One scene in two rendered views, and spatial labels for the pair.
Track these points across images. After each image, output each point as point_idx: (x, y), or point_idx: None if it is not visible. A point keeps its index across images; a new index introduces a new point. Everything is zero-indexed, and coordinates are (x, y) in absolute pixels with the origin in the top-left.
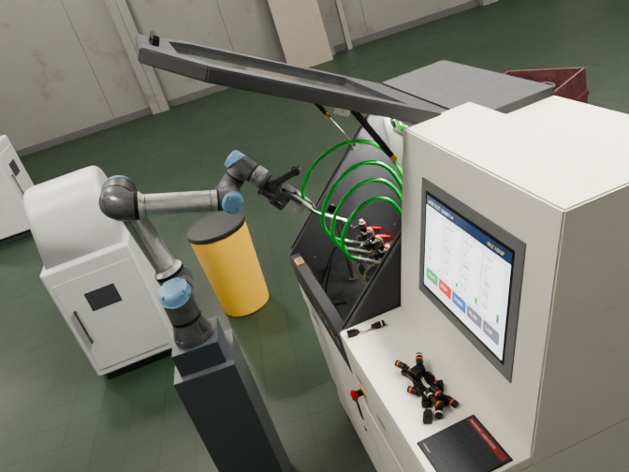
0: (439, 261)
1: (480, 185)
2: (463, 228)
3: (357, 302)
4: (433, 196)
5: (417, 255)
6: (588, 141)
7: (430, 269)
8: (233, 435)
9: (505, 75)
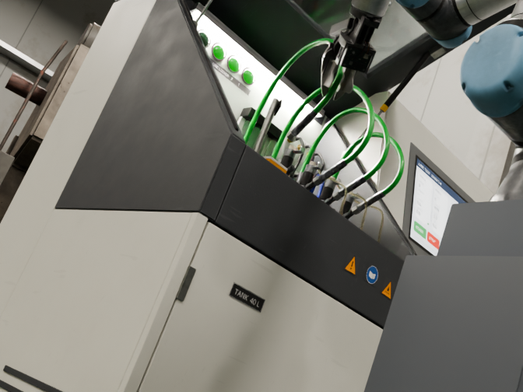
0: (428, 216)
1: (458, 169)
2: (450, 193)
3: (406, 243)
4: (424, 162)
5: (400, 208)
6: None
7: (418, 222)
8: None
9: None
